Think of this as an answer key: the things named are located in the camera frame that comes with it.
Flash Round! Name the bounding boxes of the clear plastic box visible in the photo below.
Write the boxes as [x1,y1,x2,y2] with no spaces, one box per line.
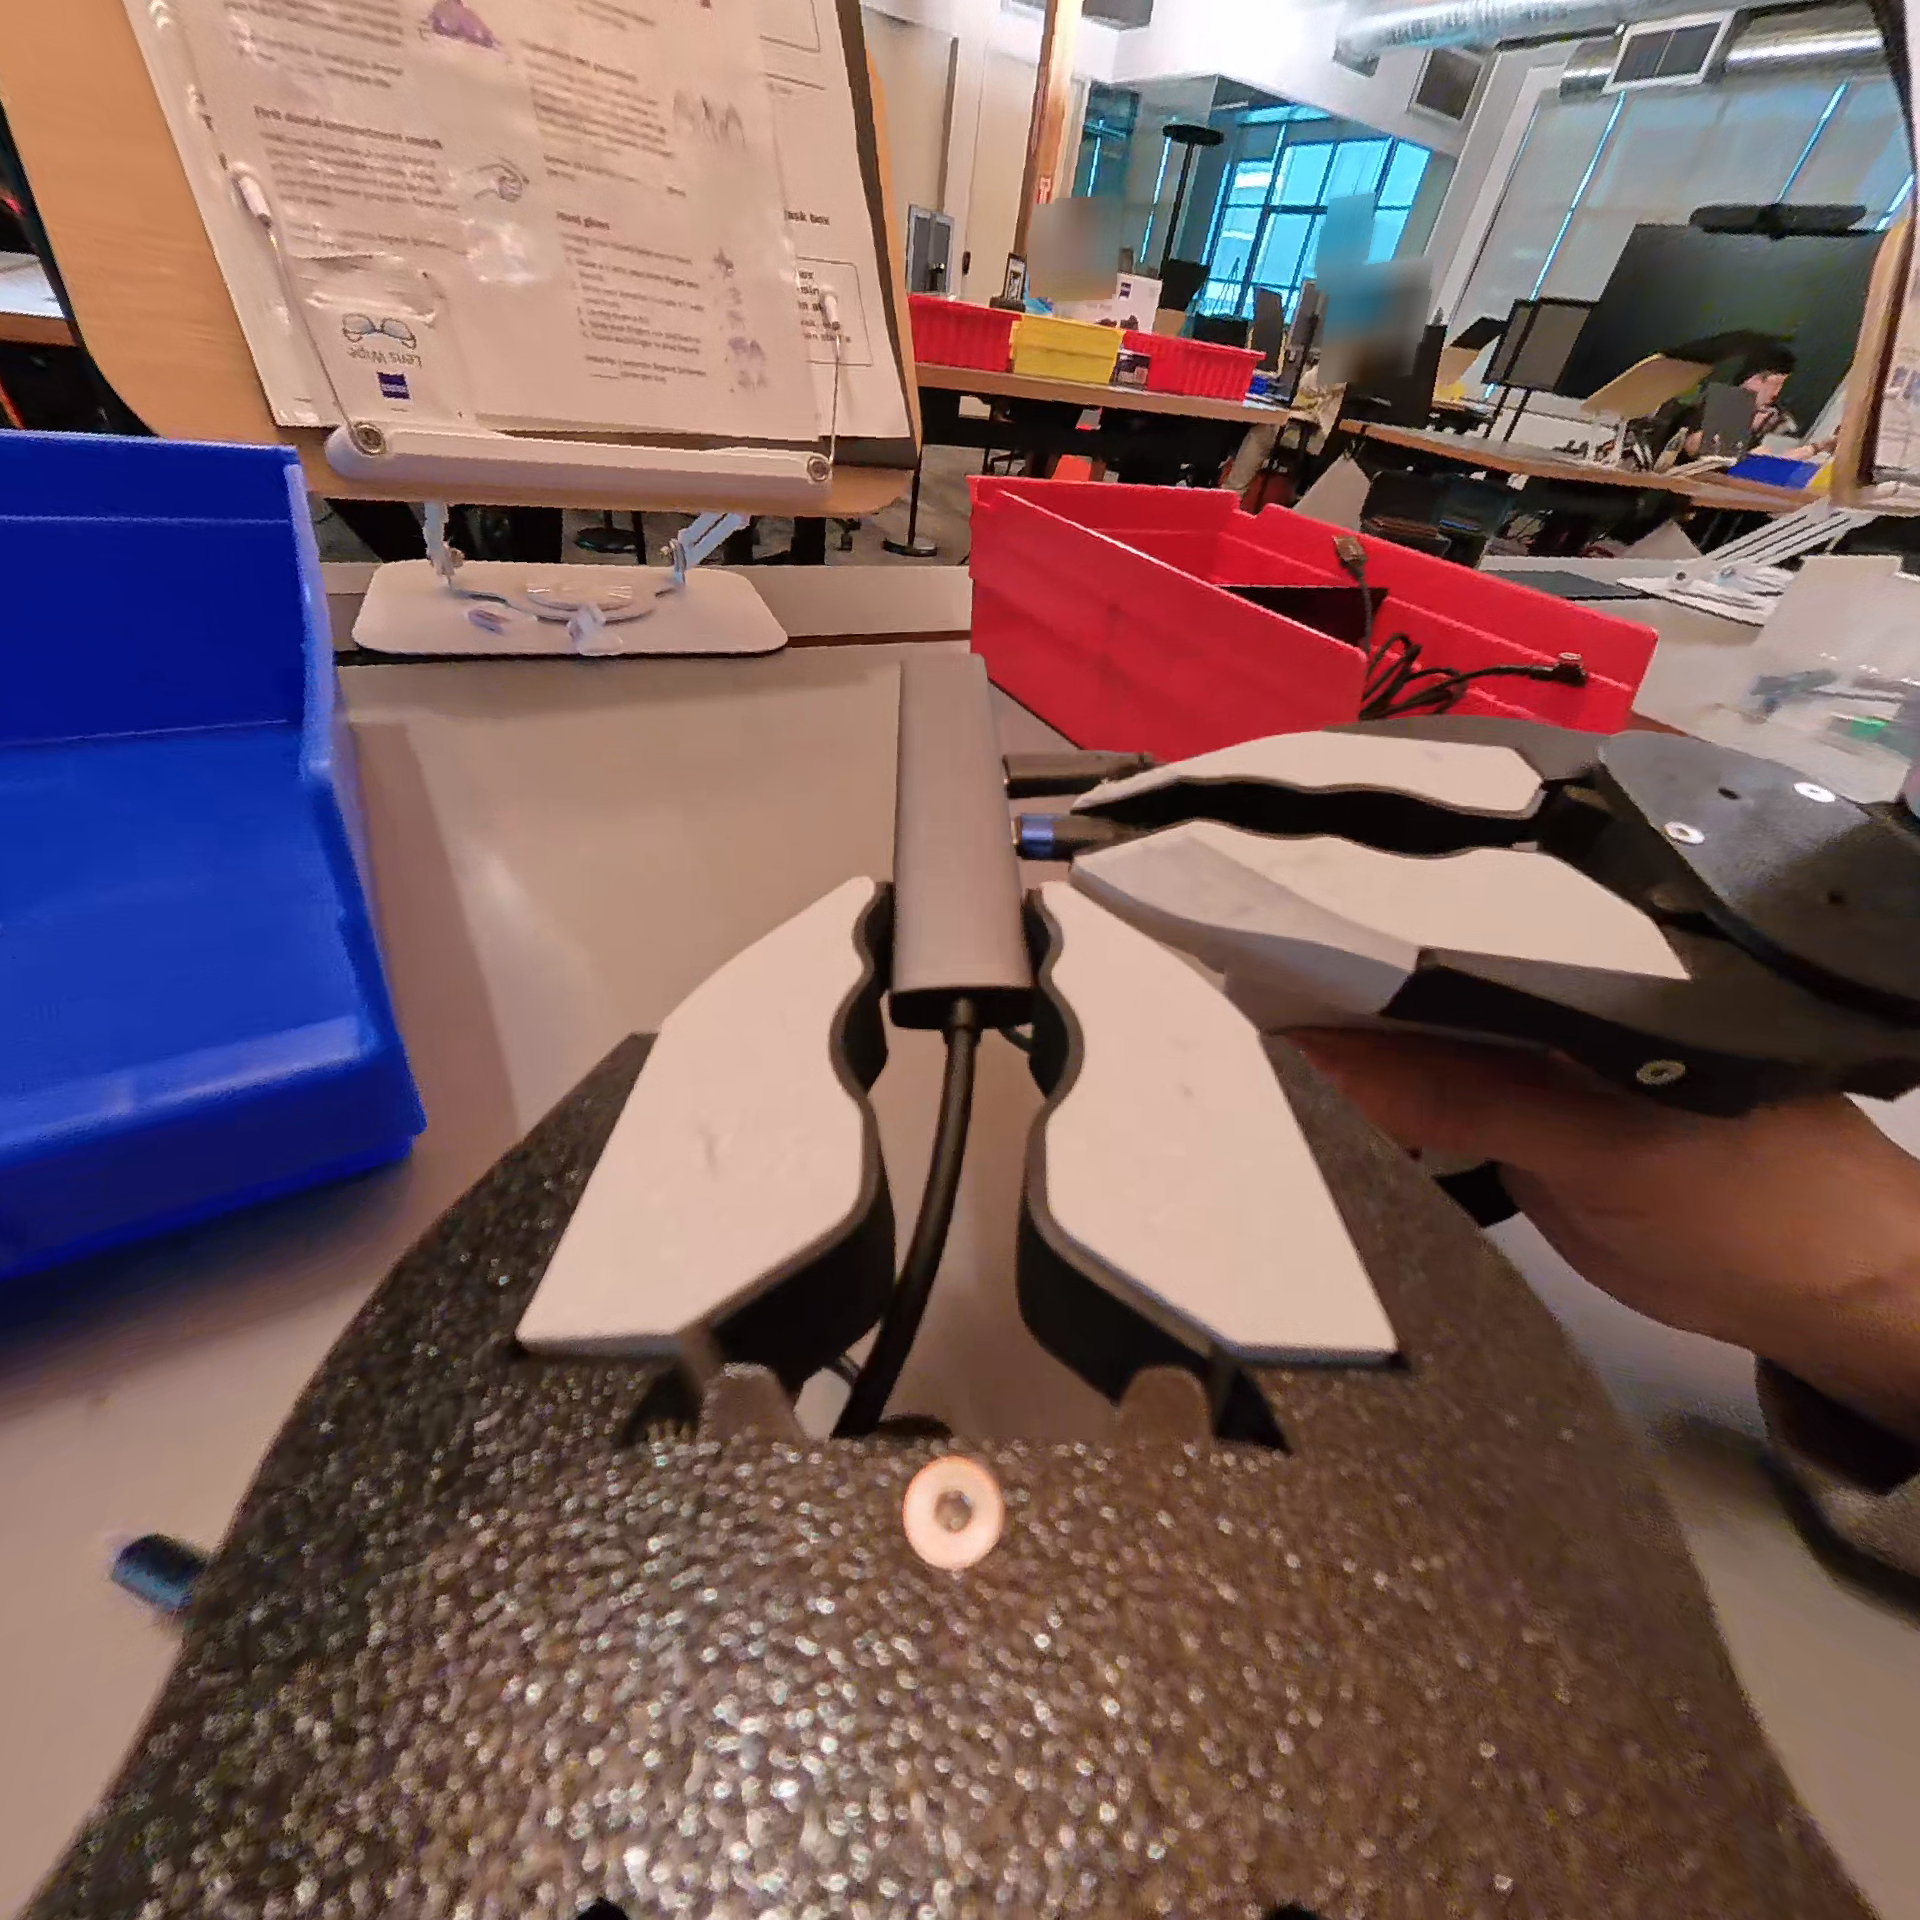
[1634,556,1920,769]

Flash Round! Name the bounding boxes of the grey usb hub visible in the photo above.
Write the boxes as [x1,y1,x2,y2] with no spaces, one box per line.
[832,656,1040,1437]

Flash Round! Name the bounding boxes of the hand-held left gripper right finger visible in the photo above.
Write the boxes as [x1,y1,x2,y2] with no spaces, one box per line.
[1024,883,1408,1401]

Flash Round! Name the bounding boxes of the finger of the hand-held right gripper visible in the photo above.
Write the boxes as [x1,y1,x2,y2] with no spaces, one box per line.
[1069,730,1554,827]
[1066,824,1693,1038]

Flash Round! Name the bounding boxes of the yellow storage crate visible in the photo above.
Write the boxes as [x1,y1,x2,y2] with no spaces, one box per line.
[1013,315,1128,385]

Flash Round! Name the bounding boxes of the black monitor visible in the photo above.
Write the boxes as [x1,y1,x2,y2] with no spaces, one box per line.
[1558,225,1892,436]

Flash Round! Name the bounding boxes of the blue plastic bin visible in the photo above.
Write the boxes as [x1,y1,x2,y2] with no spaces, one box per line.
[0,427,426,1284]

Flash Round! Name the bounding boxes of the black power station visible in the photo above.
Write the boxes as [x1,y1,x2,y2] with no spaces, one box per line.
[1365,469,1502,566]

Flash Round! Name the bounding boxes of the wooden background table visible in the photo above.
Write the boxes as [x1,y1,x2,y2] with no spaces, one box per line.
[908,356,1308,453]

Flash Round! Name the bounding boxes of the red plastic bin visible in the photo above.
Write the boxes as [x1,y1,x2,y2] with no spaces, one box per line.
[966,476,1660,752]

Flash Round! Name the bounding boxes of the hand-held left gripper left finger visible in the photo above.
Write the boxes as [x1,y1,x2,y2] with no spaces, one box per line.
[514,877,890,1390]

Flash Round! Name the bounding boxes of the black braided usb cable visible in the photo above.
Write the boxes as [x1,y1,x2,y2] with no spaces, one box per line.
[1002,749,1161,800]

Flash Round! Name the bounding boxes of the large silver duct pipe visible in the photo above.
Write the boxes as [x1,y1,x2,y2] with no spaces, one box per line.
[1333,0,1892,91]

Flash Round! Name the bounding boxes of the braided cable orange plugs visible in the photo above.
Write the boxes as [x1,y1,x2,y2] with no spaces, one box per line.
[1333,536,1403,706]

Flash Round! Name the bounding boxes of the red storage crate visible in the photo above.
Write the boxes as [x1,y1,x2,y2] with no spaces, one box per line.
[908,296,1022,369]
[1122,330,1262,400]

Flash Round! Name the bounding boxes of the white instruction sheet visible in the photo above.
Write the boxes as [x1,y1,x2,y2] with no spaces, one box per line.
[129,0,917,448]

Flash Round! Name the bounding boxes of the person's right hand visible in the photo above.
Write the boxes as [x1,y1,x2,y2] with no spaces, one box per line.
[1288,1024,1920,1401]

